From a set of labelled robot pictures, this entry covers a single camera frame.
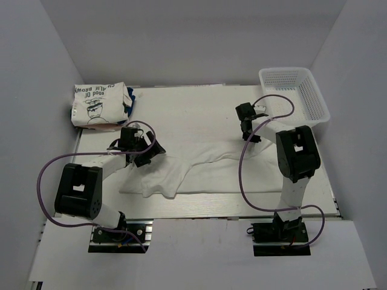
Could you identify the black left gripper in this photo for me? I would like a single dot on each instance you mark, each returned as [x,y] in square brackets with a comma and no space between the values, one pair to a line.
[156,150]

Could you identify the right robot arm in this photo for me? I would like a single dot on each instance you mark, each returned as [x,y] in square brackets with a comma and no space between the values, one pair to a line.
[297,155]

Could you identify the pink folded t-shirt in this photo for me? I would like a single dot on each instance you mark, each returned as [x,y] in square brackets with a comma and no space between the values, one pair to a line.
[98,127]

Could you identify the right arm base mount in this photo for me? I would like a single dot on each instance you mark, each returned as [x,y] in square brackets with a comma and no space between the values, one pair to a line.
[279,238]

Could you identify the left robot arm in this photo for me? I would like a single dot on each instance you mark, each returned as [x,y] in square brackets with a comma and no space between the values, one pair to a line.
[80,188]

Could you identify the white plastic mesh basket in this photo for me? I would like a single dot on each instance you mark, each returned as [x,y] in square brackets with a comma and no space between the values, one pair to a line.
[298,85]

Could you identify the blue folded t-shirt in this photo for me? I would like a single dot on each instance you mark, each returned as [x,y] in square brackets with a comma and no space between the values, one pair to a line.
[128,102]

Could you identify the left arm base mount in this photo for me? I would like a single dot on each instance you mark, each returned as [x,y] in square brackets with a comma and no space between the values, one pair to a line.
[135,240]

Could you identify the white Charlie Brown folded t-shirt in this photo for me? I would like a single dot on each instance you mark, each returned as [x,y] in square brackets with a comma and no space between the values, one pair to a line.
[98,104]

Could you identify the white SpongeBob print t-shirt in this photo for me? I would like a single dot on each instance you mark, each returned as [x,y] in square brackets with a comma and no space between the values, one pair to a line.
[211,167]

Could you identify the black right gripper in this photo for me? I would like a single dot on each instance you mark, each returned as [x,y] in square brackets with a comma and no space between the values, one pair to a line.
[256,139]

